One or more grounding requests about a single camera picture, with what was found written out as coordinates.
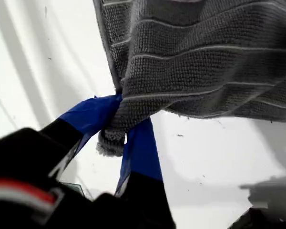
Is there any grey striped towel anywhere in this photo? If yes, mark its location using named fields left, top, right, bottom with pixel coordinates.
left=92, top=0, right=286, bottom=157

